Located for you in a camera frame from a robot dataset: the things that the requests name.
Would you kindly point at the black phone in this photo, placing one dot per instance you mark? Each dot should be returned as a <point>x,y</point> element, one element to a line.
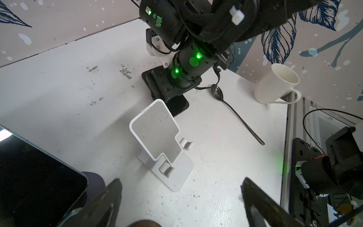
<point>177,105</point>

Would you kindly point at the dark metal spoon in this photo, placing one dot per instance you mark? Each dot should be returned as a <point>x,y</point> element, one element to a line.
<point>218,94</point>

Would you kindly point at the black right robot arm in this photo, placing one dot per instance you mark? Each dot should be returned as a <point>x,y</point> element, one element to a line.
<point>199,34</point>

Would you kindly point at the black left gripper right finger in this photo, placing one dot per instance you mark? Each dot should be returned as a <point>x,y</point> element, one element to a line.
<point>261,210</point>

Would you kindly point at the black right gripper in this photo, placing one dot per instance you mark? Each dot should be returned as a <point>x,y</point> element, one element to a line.
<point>163,86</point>

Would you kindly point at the white right phone stand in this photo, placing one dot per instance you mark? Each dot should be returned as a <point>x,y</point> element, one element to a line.
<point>156,131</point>

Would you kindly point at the white mug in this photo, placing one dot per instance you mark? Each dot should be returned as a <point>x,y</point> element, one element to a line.
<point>279,81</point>

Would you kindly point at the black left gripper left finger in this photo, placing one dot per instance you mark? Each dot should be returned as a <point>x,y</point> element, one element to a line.
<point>100,212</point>

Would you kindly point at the round wooden phone stand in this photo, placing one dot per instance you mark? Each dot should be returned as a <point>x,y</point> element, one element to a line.
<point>144,223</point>

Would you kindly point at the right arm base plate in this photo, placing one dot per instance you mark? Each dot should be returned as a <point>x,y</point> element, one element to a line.
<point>305,205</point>

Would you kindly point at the green phone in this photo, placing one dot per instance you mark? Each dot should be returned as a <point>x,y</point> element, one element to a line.
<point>37,189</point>

